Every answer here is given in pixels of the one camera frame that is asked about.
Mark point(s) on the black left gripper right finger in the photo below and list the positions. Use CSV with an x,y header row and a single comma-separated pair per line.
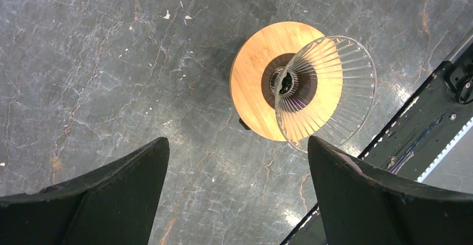
x,y
363,204

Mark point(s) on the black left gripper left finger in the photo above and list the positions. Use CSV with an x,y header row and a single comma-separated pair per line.
x,y
114,204

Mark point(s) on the clear ribbed glass funnel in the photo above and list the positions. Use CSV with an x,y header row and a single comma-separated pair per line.
x,y
326,55

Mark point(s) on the round wooden dripper stand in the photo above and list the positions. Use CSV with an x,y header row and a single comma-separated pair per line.
x,y
269,49

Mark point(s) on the dark green glass dripper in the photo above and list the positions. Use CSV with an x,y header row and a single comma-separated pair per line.
x,y
243,124

